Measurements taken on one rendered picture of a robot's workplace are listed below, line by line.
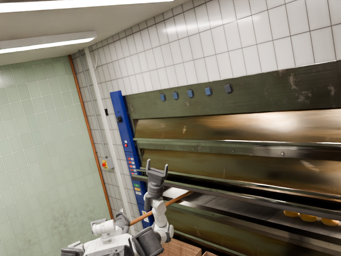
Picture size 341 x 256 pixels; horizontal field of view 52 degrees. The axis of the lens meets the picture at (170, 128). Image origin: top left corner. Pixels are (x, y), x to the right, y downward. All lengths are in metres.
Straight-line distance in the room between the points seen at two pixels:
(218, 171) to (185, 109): 0.48
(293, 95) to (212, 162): 0.80
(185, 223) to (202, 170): 0.60
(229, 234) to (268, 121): 0.94
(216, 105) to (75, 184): 2.05
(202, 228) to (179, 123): 0.82
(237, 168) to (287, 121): 0.50
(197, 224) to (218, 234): 0.23
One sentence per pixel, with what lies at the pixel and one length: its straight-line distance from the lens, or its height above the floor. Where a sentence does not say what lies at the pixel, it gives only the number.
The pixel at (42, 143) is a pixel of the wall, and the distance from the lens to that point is 3.64.
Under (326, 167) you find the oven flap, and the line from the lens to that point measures 1.90.
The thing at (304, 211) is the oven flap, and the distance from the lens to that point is 1.87.
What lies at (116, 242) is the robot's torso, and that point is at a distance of 1.98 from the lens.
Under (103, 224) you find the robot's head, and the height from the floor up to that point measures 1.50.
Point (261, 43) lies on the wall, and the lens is 1.91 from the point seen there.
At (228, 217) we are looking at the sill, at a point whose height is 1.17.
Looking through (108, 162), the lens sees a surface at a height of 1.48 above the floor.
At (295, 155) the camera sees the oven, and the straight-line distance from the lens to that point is 1.94.
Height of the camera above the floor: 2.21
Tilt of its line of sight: 9 degrees down
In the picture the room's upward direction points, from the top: 13 degrees counter-clockwise
